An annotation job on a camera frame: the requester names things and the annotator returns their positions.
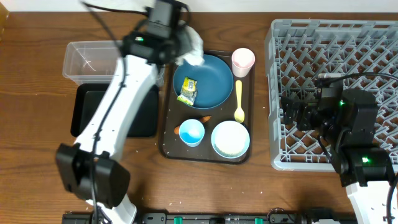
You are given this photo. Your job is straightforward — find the light blue bowl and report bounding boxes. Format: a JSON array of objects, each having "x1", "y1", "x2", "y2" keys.
[{"x1": 210, "y1": 120, "x2": 251, "y2": 159}]

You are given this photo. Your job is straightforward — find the dark blue plate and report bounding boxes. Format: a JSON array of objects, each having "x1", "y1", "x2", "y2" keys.
[{"x1": 172, "y1": 54, "x2": 234, "y2": 109}]

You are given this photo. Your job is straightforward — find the yellow plastic spoon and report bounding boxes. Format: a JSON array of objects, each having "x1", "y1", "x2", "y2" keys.
[{"x1": 234, "y1": 80, "x2": 245, "y2": 123}]

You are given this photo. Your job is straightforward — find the grey dishwasher rack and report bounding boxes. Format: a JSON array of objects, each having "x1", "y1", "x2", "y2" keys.
[{"x1": 265, "y1": 19, "x2": 397, "y2": 172}]

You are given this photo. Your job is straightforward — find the light blue cup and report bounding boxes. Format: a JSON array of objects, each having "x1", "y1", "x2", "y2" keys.
[{"x1": 178, "y1": 119, "x2": 205, "y2": 147}]

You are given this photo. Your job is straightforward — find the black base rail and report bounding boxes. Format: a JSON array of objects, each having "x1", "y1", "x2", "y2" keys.
[{"x1": 61, "y1": 212, "x2": 358, "y2": 224}]

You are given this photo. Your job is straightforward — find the brown serving tray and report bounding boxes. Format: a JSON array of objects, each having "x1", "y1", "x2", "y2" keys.
[{"x1": 159, "y1": 50, "x2": 254, "y2": 165}]

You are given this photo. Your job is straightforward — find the black waste tray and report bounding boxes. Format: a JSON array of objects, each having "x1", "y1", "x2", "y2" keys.
[{"x1": 70, "y1": 83, "x2": 159, "y2": 138}]

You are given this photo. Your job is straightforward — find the orange carrot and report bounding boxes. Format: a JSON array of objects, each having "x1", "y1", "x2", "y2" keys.
[{"x1": 174, "y1": 115, "x2": 211, "y2": 134}]

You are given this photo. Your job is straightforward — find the pink plastic cup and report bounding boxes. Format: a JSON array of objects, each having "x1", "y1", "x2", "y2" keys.
[{"x1": 231, "y1": 48, "x2": 256, "y2": 78}]

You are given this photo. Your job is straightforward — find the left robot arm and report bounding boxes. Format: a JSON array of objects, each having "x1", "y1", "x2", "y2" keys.
[{"x1": 55, "y1": 24, "x2": 204, "y2": 223}]

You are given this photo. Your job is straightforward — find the yellow green snack wrapper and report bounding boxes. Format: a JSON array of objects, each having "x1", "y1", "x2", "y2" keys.
[{"x1": 177, "y1": 77, "x2": 198, "y2": 106}]

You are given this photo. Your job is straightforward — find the white tissue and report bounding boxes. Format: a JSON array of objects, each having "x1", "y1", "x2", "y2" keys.
[{"x1": 175, "y1": 26, "x2": 205, "y2": 66}]

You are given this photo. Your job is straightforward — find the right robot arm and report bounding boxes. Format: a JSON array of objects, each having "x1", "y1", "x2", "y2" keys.
[{"x1": 280, "y1": 88, "x2": 397, "y2": 223}]

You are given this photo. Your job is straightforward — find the clear plastic bin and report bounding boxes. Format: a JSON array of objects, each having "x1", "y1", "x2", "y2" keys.
[{"x1": 63, "y1": 40, "x2": 120, "y2": 85}]

